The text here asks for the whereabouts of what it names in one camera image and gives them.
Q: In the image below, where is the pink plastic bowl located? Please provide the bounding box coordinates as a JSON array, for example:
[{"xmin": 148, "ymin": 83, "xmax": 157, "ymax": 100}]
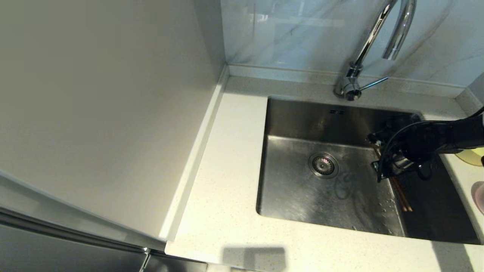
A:
[{"xmin": 471, "ymin": 181, "xmax": 484, "ymax": 215}]

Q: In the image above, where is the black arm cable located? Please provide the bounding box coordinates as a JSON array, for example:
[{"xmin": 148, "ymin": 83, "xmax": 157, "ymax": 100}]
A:
[{"xmin": 377, "ymin": 108, "xmax": 484, "ymax": 182}]

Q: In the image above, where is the yellow plastic bowl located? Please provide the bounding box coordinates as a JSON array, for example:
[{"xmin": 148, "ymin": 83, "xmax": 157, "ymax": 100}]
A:
[{"xmin": 456, "ymin": 148, "xmax": 484, "ymax": 166}]

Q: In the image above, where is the grey cabinet door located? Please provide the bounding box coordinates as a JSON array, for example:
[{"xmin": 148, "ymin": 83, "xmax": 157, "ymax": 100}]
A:
[{"xmin": 0, "ymin": 207, "xmax": 148, "ymax": 272}]

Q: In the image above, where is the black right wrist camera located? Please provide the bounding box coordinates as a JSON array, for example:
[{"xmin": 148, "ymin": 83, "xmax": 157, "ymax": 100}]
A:
[{"xmin": 372, "ymin": 159, "xmax": 413, "ymax": 181}]

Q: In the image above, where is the brown wooden chopstick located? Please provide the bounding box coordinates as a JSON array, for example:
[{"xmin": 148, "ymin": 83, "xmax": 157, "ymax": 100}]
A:
[
  {"xmin": 372, "ymin": 144, "xmax": 411, "ymax": 212},
  {"xmin": 372, "ymin": 144, "xmax": 413, "ymax": 212}
]

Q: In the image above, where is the stainless steel sink basin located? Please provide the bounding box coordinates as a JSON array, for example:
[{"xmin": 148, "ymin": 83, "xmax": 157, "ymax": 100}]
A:
[{"xmin": 256, "ymin": 97, "xmax": 482, "ymax": 244}]

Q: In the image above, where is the beige tall cabinet side panel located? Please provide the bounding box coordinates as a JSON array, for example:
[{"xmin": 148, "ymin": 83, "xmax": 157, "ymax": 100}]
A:
[{"xmin": 0, "ymin": 0, "xmax": 229, "ymax": 250}]

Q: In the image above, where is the round metal drain strainer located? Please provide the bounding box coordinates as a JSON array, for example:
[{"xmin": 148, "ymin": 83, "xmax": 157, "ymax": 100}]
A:
[{"xmin": 308, "ymin": 152, "xmax": 340, "ymax": 179}]

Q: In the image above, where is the chrome gooseneck faucet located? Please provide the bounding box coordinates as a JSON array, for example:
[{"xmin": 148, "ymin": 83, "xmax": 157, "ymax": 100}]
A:
[{"xmin": 333, "ymin": 0, "xmax": 416, "ymax": 102}]

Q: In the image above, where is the chrome cabinet handle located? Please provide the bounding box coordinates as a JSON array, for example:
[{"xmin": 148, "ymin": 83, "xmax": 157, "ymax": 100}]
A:
[{"xmin": 138, "ymin": 246, "xmax": 152, "ymax": 272}]

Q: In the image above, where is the thin chrome faucet lever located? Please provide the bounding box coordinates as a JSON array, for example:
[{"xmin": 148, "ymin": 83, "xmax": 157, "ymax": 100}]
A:
[{"xmin": 359, "ymin": 77, "xmax": 389, "ymax": 91}]

